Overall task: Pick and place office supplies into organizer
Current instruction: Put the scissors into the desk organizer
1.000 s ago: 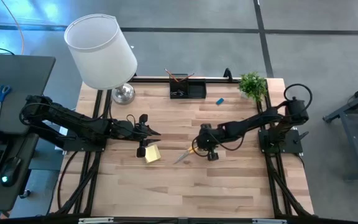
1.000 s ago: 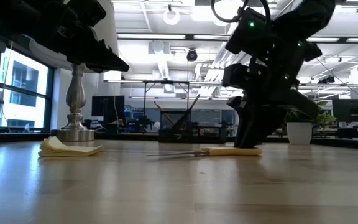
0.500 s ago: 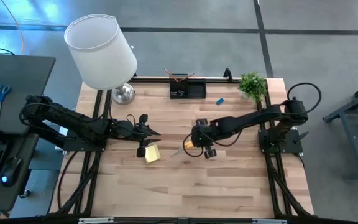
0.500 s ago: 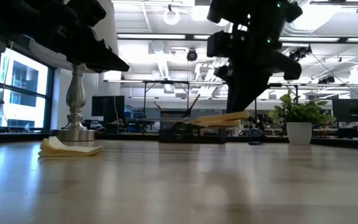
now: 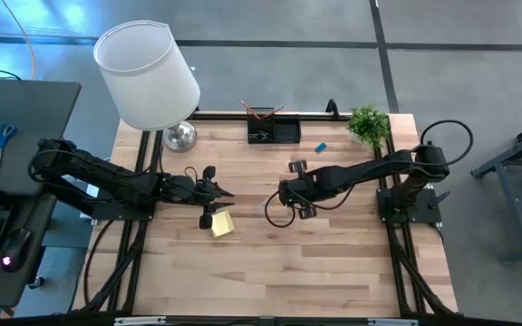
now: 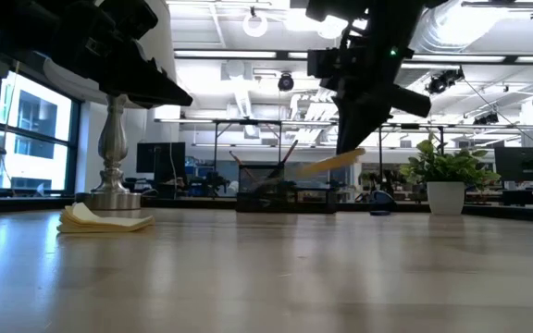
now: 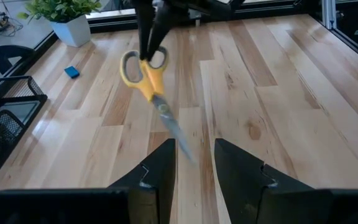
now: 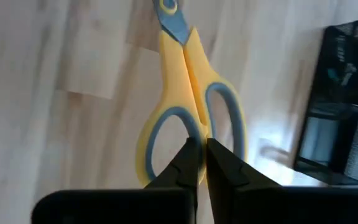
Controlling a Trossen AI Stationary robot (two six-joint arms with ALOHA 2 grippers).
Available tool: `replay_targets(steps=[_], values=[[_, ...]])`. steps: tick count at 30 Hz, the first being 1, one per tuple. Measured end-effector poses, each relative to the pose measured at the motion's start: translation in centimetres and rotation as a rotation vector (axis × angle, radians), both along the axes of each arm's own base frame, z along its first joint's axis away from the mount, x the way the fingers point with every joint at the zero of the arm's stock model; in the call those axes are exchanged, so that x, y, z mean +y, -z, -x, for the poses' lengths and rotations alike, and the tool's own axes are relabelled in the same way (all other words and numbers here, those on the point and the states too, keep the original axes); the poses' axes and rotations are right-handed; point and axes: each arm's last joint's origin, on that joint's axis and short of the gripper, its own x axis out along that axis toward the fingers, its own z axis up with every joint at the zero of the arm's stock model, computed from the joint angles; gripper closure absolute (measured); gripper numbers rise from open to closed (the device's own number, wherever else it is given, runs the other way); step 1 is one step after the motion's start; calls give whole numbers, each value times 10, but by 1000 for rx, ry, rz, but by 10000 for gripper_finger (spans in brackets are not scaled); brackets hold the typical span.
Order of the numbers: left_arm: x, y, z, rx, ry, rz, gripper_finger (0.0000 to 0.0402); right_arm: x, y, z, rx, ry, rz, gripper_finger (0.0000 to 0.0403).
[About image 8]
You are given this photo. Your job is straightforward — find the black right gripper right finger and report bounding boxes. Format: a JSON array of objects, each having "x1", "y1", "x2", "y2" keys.
[{"x1": 206, "y1": 138, "x2": 282, "y2": 192}]

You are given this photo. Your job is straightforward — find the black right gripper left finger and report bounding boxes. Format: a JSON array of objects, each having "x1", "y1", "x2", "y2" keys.
[{"x1": 144, "y1": 136, "x2": 203, "y2": 191}]

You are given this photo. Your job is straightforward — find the yellow handled scissors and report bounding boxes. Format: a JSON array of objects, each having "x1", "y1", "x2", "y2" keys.
[{"x1": 135, "y1": 0, "x2": 249, "y2": 188}]

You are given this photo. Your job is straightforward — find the blue eraser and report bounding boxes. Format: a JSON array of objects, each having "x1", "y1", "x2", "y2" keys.
[{"x1": 327, "y1": 68, "x2": 343, "y2": 83}]

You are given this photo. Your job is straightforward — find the black binder clip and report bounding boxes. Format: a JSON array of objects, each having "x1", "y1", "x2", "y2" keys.
[{"x1": 342, "y1": 63, "x2": 357, "y2": 87}]

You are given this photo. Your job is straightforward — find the black mesh desk organizer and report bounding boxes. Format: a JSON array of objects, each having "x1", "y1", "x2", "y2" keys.
[{"x1": 292, "y1": 20, "x2": 358, "y2": 187}]

